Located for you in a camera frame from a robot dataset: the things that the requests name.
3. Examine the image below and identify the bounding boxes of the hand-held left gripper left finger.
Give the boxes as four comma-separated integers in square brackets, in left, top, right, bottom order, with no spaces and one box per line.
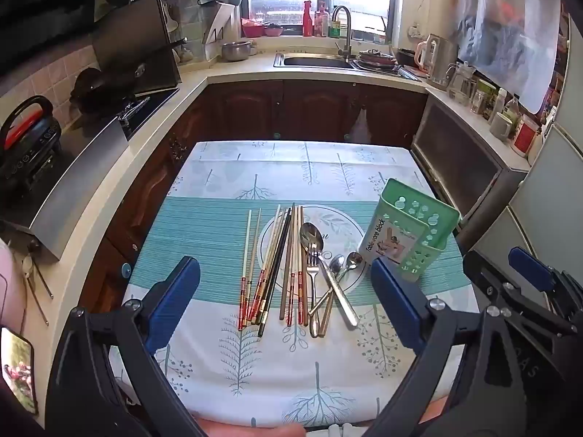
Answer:
[46,256,215,437]

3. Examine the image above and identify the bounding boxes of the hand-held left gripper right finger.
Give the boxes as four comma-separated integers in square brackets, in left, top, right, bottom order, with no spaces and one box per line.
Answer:
[364,257,535,437]

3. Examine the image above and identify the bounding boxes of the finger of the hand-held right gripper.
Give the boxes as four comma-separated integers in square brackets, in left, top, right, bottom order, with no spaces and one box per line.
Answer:
[509,247,583,317]
[462,249,575,334]

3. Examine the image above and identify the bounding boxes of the gold handled spoon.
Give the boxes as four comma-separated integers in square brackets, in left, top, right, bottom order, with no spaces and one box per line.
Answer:
[308,251,365,317]
[316,255,346,338]

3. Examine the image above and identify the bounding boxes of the green plastic utensil holder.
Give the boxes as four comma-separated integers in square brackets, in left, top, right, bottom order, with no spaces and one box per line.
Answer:
[357,178,462,283]

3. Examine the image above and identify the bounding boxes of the silver fork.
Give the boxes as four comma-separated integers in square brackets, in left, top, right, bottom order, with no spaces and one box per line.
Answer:
[304,248,322,317]

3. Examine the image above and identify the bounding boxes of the black chopstick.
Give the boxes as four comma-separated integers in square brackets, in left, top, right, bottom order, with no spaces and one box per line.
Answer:
[255,207,289,331]
[259,207,293,338]

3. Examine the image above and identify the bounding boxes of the large silver spoon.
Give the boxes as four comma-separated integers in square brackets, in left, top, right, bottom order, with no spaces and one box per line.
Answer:
[299,221,360,328]

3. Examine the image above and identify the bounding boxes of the bundle of wooden chopsticks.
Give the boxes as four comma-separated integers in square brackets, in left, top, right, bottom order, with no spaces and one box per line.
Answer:
[237,203,310,331]

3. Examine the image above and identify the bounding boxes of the grey refrigerator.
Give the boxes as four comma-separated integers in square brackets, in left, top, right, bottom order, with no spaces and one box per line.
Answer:
[455,9,583,283]

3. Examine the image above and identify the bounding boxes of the tree print tablecloth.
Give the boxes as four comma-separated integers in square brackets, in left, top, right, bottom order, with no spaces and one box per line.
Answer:
[109,140,484,429]

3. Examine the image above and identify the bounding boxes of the grey glass door cabinet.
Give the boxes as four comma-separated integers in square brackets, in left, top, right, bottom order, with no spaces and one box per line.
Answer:
[410,95,532,238]

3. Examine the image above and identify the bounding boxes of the red label container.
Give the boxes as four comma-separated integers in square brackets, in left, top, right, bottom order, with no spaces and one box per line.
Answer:
[510,114,541,158]

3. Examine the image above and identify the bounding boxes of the white mug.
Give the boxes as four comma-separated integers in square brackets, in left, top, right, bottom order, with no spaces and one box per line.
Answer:
[489,111,514,142]

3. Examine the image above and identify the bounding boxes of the long metal ladle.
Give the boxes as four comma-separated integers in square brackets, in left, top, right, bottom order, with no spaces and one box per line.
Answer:
[22,246,54,327]

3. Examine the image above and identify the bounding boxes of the stainless steel panel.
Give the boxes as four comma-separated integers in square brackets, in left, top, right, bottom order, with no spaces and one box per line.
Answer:
[0,116,130,262]

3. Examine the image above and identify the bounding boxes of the white capped bottle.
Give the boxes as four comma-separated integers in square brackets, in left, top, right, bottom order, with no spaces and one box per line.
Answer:
[490,87,508,121]

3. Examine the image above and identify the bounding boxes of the green lidded jar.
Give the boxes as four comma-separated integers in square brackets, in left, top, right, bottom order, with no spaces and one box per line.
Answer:
[470,80,497,117]

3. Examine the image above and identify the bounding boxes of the smartphone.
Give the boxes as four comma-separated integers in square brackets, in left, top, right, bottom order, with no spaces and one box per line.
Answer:
[0,327,37,415]

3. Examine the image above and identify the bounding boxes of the white plastic bag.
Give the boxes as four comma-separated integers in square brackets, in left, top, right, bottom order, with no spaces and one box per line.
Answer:
[351,109,372,145]

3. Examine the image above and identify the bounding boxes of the glass pitcher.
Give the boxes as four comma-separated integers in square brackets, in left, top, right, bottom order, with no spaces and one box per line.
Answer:
[446,61,477,103]

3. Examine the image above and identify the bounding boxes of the gas stove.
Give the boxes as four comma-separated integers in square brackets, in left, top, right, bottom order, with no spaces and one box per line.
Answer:
[116,86,181,142]

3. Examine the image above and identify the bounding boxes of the dark wooden base cabinets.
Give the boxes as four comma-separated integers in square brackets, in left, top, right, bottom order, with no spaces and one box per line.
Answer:
[82,79,429,302]

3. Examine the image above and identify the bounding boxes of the steel electric kettle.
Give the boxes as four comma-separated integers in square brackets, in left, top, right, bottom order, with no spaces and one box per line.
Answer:
[414,34,457,86]

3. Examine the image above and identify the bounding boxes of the clear plastic sheet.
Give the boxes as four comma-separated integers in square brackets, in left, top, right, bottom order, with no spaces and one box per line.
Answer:
[455,0,564,114]

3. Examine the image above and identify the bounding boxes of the steel kitchen sink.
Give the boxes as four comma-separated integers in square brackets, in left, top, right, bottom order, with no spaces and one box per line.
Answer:
[273,51,422,82]

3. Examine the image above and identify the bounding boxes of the steel bowl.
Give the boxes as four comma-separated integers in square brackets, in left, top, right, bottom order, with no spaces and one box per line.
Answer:
[222,41,254,62]

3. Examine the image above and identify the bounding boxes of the black splash guard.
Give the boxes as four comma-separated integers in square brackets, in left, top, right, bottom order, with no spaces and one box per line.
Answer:
[92,0,183,97]

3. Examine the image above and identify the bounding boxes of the steel faucet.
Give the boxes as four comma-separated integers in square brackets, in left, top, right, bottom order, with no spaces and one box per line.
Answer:
[331,5,354,60]

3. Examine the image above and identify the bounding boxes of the white cutting board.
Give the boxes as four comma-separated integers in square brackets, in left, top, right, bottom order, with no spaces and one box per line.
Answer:
[203,1,240,46]

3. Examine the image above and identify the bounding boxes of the pink basin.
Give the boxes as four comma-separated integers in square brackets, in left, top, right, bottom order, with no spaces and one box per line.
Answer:
[240,18,266,38]

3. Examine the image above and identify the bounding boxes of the pink bottle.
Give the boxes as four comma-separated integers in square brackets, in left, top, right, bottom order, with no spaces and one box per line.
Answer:
[314,2,329,37]

